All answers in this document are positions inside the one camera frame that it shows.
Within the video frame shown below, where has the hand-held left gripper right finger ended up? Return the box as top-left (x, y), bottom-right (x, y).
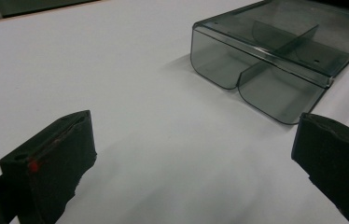
top-left (290, 112), bottom-right (349, 224)

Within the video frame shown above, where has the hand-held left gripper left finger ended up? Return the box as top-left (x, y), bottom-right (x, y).
top-left (0, 109), bottom-right (98, 224)

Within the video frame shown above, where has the smoky transparent plastic organizer box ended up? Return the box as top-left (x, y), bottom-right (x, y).
top-left (189, 0), bottom-right (349, 126)

